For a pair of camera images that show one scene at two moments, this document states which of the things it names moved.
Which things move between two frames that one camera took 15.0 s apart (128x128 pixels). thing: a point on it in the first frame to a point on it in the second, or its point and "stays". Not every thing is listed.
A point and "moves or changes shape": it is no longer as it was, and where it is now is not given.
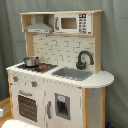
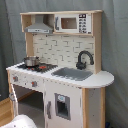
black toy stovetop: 42,68 stays
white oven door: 29,104 moves or changes shape
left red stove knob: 15,78 stays
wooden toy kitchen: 60,83 stays
